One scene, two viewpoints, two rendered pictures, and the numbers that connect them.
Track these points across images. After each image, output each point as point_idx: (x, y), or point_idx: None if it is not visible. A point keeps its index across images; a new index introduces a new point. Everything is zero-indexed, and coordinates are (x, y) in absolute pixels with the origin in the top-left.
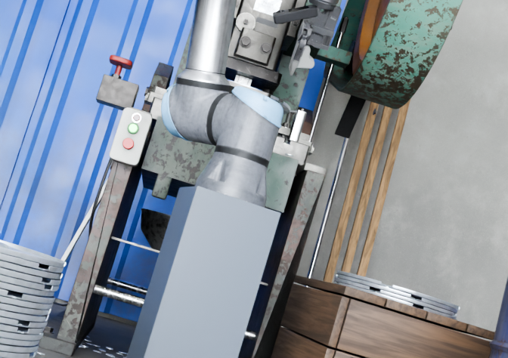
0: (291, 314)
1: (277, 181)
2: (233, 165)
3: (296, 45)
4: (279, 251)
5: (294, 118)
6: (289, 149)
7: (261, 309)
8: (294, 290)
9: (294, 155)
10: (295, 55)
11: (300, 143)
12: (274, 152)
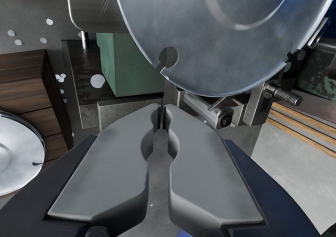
0: (15, 70)
1: (106, 62)
2: None
3: (172, 191)
4: (100, 67)
5: (209, 102)
6: (171, 87)
7: (97, 53)
8: (27, 74)
9: (167, 93)
10: (69, 151)
11: (177, 105)
12: (168, 61)
